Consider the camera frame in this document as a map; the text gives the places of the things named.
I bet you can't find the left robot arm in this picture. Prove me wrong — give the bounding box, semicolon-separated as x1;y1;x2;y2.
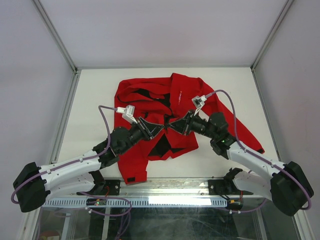
10;117;164;213

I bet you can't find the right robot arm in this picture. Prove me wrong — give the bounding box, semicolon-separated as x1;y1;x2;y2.
168;111;314;217

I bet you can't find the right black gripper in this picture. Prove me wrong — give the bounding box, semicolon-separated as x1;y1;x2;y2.
166;109;217;140

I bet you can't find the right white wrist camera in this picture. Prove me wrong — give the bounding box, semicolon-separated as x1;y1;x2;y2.
192;95;207;115

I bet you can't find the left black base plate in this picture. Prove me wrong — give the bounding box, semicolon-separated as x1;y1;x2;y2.
91;179;121;197

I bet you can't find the aluminium mounting rail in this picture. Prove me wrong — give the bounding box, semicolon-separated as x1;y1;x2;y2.
31;176;300;201

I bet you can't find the slotted cable duct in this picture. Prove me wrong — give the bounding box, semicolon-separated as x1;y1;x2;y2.
43;196;228;208

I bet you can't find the aluminium frame post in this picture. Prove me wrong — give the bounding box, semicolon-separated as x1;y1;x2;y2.
31;0;78;73
250;0;295;72

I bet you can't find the right aluminium frame post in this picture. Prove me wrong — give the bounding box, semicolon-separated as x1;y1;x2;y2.
250;0;295;72

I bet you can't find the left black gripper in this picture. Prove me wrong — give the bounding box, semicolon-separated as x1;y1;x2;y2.
119;117;164;155

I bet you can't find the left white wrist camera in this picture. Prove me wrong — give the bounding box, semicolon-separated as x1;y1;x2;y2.
116;105;138;124

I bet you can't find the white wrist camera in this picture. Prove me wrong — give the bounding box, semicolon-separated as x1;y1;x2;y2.
116;105;138;124
192;95;207;115

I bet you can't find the red zip jacket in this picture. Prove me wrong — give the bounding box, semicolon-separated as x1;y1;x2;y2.
114;73;265;184

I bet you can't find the left aluminium frame post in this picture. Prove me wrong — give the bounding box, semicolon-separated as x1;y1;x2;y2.
31;0;78;73

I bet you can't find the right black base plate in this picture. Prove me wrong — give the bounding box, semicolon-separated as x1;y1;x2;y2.
207;179;241;196

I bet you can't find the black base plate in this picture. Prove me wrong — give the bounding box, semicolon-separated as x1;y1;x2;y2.
207;179;241;196
91;179;121;197

